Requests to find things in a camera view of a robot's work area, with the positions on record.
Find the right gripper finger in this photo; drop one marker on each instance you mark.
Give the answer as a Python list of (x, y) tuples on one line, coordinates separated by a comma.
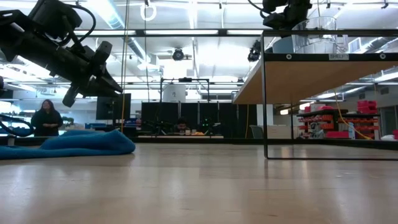
[(276, 21), (298, 15)]

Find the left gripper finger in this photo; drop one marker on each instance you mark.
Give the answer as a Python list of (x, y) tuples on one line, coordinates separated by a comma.
[(109, 81), (99, 90)]

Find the clear plastic cup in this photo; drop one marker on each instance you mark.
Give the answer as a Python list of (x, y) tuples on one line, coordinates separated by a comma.
[(323, 37)]

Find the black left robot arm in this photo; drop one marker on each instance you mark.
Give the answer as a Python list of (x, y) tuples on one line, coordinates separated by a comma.
[(12, 34)]

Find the white shelf label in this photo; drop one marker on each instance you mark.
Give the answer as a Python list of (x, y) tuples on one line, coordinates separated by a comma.
[(338, 57)]

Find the black computer monitor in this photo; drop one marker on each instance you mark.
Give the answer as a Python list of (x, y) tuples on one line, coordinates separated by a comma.
[(113, 106)]

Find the black ceiling spot lamp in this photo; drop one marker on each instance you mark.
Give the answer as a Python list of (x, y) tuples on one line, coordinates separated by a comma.
[(254, 52), (178, 54)]

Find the blue towel cloth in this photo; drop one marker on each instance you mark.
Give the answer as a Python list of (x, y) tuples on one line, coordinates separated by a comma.
[(77, 144)]

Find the person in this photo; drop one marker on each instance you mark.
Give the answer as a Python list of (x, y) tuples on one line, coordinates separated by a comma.
[(182, 124), (46, 119)]

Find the black partition panels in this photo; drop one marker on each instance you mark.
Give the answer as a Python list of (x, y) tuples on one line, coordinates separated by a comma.
[(158, 112)]

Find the white cylindrical tank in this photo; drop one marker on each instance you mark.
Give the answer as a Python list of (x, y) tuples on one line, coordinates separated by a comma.
[(174, 93)]

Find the wooden background desk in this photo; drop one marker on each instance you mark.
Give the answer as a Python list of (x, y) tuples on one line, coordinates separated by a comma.
[(180, 136)]

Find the grey office chair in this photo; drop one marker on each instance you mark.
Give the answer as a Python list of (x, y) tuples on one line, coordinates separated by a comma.
[(257, 132)]

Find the red storage boxes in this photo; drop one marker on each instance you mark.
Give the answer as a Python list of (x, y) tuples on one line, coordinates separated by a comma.
[(367, 106)]

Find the shelving with red bins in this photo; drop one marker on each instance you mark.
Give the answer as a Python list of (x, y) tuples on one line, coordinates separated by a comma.
[(326, 126)]

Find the white bottle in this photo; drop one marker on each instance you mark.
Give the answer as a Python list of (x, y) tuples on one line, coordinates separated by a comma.
[(351, 130)]

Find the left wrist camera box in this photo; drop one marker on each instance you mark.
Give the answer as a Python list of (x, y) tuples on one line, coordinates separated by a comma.
[(56, 15)]

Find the black aluminium rig frame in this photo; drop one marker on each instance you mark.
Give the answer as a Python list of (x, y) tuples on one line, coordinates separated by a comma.
[(140, 32)]

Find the wooden shelf with black frame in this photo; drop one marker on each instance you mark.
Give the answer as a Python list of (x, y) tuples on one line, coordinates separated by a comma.
[(311, 77)]

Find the black background frame stand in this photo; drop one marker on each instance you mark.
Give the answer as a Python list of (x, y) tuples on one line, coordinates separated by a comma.
[(185, 79)]

